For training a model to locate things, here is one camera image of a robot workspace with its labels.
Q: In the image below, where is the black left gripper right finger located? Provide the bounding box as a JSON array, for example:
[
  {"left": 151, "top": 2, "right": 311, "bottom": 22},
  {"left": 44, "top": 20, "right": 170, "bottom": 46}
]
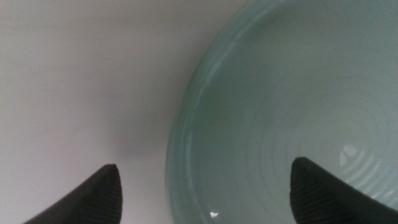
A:
[{"left": 289, "top": 156, "right": 398, "bottom": 224}]

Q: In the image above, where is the white shallow bowl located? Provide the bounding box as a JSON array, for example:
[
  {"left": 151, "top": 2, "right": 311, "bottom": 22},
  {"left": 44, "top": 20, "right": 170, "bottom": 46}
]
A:
[{"left": 164, "top": 0, "right": 398, "bottom": 224}]

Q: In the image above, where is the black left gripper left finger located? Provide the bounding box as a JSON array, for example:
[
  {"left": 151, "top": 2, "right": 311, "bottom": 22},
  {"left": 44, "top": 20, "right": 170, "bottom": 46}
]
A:
[{"left": 23, "top": 164, "right": 123, "bottom": 224}]

